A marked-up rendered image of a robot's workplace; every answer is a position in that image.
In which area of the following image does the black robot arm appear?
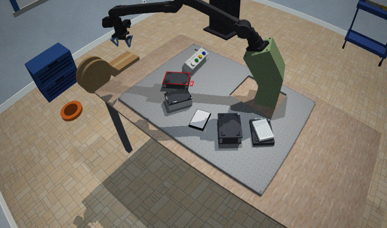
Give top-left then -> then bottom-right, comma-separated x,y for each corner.
102,0 -> 269,51

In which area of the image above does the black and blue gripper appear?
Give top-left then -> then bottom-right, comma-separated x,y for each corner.
110,25 -> 133,47

